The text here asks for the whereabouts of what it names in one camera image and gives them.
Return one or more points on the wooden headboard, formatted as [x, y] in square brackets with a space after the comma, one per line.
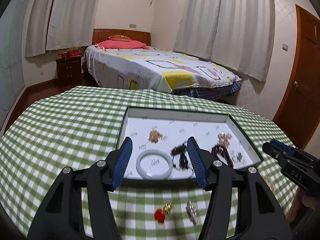
[105, 33]

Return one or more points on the wall light switch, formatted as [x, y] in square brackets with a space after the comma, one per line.
[285, 47]

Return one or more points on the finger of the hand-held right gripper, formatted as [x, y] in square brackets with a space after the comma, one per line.
[272, 150]
[282, 147]

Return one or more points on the red tassel pendant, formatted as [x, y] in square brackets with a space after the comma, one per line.
[160, 215]

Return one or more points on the dark wooden nightstand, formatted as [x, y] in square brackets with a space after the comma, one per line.
[68, 71]

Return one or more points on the brown wooden door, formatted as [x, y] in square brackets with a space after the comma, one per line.
[305, 80]

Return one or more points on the white shallow tray box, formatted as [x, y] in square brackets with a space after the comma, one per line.
[200, 127]

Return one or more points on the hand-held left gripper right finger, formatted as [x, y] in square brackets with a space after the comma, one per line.
[197, 165]

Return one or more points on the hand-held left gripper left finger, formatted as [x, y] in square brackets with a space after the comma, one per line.
[122, 165]

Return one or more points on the frosted glass wardrobe door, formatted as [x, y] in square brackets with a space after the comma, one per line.
[12, 62]

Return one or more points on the red gift box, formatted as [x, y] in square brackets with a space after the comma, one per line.
[72, 54]

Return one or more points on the white jade bangle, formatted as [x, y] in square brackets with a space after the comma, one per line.
[140, 166]

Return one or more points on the white curtain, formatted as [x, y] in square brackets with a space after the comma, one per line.
[75, 15]
[197, 20]
[37, 25]
[245, 27]

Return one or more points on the patterned white bed quilt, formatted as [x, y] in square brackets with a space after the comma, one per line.
[150, 67]

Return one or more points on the pink pillow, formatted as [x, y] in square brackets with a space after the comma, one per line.
[125, 45]

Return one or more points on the brown stuffed toy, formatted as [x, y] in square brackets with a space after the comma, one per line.
[74, 49]

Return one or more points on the red cushion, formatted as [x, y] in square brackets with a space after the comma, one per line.
[119, 38]

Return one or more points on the blue plaid bed sheet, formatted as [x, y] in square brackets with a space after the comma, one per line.
[207, 92]

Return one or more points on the green checkered tablecloth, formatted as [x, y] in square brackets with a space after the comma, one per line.
[62, 130]

